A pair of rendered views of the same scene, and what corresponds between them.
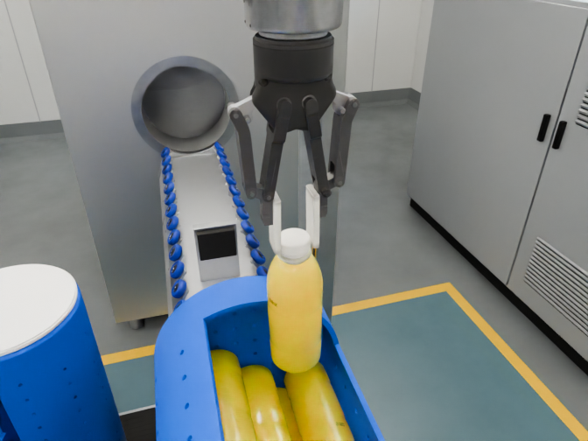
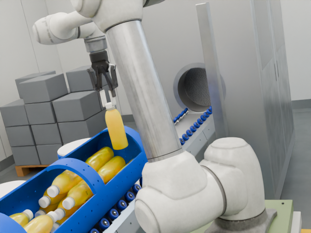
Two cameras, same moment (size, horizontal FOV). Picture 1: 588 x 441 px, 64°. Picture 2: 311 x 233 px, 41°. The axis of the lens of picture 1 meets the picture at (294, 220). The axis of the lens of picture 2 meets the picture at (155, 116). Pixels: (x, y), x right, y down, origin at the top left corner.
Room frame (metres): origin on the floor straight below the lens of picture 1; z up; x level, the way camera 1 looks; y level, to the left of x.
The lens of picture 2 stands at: (-0.74, -1.29, 1.71)
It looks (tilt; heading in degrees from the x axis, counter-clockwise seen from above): 14 degrees down; 41
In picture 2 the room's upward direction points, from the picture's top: 11 degrees counter-clockwise
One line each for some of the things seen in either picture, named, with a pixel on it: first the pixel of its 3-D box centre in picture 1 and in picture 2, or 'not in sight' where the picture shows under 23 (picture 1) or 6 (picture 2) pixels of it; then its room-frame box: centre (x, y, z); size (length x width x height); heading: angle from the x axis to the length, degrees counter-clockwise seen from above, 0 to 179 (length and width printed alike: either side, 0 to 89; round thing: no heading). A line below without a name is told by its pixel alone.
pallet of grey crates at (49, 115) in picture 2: not in sight; (62, 119); (2.38, 2.99, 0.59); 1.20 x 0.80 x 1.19; 107
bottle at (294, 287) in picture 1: (295, 305); (115, 127); (0.46, 0.00, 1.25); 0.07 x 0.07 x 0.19
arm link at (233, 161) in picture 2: not in sight; (231, 175); (0.23, -0.69, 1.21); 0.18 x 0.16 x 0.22; 161
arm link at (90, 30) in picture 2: not in sight; (87, 19); (0.44, 0.01, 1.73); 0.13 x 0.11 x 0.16; 161
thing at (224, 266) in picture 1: (217, 252); not in sight; (0.93, 0.19, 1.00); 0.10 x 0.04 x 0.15; 105
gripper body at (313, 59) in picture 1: (293, 81); (100, 62); (0.45, 0.00, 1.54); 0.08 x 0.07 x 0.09; 105
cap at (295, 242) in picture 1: (293, 244); (109, 105); (0.46, 0.00, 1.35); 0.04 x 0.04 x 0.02
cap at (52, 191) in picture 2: not in sight; (52, 191); (0.04, -0.06, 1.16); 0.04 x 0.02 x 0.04; 105
